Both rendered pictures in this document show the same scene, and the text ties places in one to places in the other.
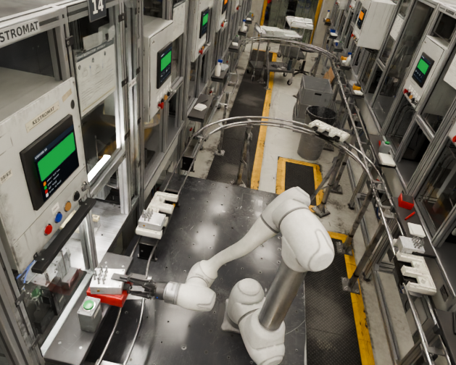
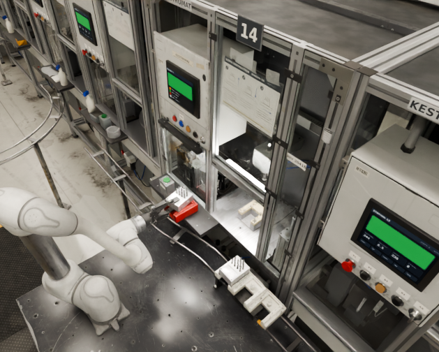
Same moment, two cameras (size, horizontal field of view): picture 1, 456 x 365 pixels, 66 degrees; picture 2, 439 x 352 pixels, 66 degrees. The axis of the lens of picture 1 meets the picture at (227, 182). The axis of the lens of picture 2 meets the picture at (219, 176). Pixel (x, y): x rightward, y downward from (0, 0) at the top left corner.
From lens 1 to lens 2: 206 cm
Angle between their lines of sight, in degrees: 91
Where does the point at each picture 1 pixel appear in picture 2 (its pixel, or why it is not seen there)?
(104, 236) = (236, 228)
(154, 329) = (155, 251)
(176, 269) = (192, 297)
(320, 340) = not seen: outside the picture
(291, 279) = not seen: hidden behind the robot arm
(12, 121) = (166, 40)
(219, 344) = not seen: hidden behind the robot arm
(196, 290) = (118, 227)
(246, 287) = (96, 281)
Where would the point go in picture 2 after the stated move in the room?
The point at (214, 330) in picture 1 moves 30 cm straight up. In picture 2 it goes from (118, 286) to (108, 254)
